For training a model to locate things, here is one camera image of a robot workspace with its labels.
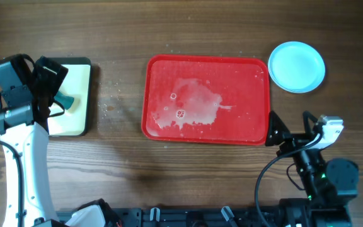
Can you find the dark green rectangular basin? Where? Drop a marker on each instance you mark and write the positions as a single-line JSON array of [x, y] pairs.
[[72, 122]]

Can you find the red plastic tray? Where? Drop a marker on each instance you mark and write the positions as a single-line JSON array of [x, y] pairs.
[[206, 99]]

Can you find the light blue plate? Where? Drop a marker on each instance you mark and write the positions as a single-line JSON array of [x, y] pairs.
[[296, 65], [295, 90]]

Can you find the green and yellow sponge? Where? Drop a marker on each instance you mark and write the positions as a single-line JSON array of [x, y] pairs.
[[64, 100]]

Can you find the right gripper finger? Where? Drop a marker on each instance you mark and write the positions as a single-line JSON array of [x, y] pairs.
[[277, 132], [310, 123]]

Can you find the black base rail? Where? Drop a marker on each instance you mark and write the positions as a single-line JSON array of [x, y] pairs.
[[137, 217]]

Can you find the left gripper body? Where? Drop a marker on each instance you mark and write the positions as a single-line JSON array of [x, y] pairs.
[[48, 83]]

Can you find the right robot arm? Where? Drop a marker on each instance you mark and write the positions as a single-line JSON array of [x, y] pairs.
[[329, 185]]

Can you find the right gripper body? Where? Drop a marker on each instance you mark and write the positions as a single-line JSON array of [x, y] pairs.
[[295, 140]]

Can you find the light blue plate top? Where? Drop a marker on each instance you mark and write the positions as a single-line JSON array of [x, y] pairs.
[[295, 90]]

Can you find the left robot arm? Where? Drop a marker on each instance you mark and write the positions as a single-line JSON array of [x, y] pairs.
[[27, 92]]

